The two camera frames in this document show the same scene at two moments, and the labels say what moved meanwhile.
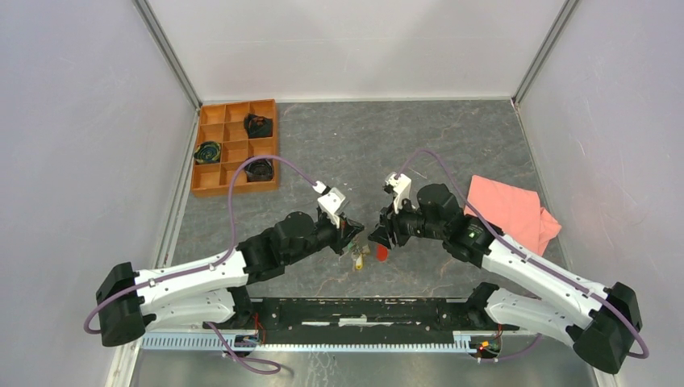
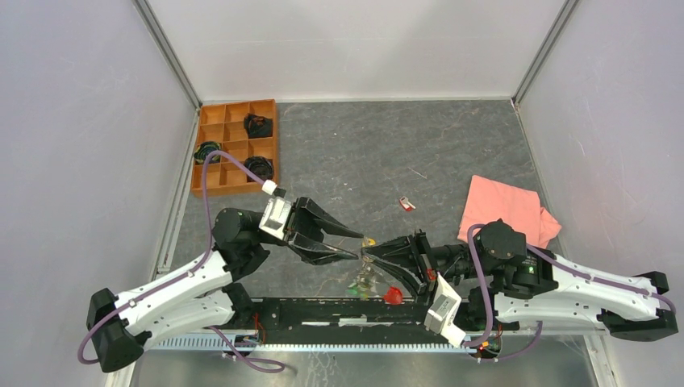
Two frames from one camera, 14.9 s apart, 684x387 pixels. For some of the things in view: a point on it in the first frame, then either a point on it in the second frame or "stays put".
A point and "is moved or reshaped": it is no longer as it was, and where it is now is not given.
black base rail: (356, 317) stays put
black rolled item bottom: (259, 170) stays put
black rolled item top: (258, 126) stays put
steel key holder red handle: (356, 256) is moved or reshaped
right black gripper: (394, 222) → (406, 248)
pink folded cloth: (515, 213) stays put
